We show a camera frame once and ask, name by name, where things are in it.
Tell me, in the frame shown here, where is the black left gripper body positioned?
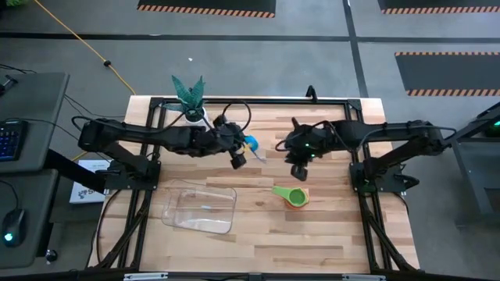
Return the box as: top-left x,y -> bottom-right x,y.
195,124 -> 243,156

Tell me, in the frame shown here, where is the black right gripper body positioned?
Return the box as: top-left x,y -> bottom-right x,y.
284,123 -> 338,165

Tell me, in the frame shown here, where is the teal measuring cup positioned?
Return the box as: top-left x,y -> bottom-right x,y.
242,134 -> 260,153

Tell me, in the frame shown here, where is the green measuring cup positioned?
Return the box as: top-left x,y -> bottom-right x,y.
271,185 -> 310,207

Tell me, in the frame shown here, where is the orange measuring cup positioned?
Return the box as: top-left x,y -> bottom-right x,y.
284,187 -> 311,210

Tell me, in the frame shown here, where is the clear plastic basket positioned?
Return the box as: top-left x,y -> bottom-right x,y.
160,178 -> 238,235

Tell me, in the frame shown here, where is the green plant in white pot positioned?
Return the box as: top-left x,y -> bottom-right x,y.
162,74 -> 208,126

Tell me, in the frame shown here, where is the black hazard-striped floor mat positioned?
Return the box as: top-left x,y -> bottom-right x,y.
136,0 -> 277,19
394,51 -> 500,98
377,0 -> 500,15

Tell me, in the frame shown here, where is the black diagonal bar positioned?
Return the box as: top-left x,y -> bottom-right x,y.
43,148 -> 109,195

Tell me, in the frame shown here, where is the white printed booklet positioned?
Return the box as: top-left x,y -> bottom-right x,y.
69,158 -> 113,205

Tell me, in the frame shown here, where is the black metal stand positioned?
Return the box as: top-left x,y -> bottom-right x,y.
429,100 -> 500,229

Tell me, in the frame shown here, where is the grey desk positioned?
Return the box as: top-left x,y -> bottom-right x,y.
0,72 -> 71,270

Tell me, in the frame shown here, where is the black keyboard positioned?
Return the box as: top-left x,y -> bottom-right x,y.
0,119 -> 30,162

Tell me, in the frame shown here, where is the black desk tool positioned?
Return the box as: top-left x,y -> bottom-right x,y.
0,74 -> 20,98

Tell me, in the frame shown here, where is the black computer mouse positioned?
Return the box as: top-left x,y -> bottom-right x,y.
1,208 -> 28,248

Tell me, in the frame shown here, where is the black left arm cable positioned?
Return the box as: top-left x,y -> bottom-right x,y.
212,100 -> 253,133

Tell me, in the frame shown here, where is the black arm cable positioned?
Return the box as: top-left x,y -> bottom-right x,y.
274,119 -> 355,154
212,100 -> 253,133

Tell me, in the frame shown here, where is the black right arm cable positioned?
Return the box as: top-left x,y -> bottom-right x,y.
274,119 -> 355,154

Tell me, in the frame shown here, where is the black aluminium rig frame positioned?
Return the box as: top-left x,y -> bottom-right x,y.
87,95 -> 421,281

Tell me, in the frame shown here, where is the silver metal bracket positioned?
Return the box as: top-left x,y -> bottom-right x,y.
123,272 -> 169,281
341,273 -> 387,281

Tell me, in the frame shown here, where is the yellow floor cable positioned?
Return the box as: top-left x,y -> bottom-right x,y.
33,0 -> 137,96

